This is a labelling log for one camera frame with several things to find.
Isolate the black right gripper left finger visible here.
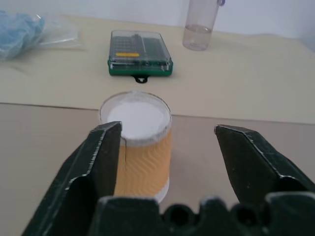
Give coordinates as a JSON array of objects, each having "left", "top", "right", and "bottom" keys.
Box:
[{"left": 21, "top": 120, "right": 123, "bottom": 236}]

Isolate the clear bag of blue items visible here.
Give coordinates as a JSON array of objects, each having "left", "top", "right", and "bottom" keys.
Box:
[{"left": 0, "top": 9, "right": 85, "bottom": 62}]

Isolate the green screwdriver bit case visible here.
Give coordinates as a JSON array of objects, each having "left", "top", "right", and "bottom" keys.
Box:
[{"left": 107, "top": 29, "right": 174, "bottom": 84}]

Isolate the clear plastic tumbler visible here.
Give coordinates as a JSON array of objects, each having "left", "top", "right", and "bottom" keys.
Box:
[{"left": 182, "top": 0, "right": 220, "bottom": 52}]

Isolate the orange ribbed paper cup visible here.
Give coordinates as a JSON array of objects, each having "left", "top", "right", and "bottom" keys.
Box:
[{"left": 99, "top": 90, "right": 172, "bottom": 204}]

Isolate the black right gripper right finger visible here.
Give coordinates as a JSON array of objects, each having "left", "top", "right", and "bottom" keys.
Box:
[{"left": 214, "top": 124, "right": 315, "bottom": 209}]

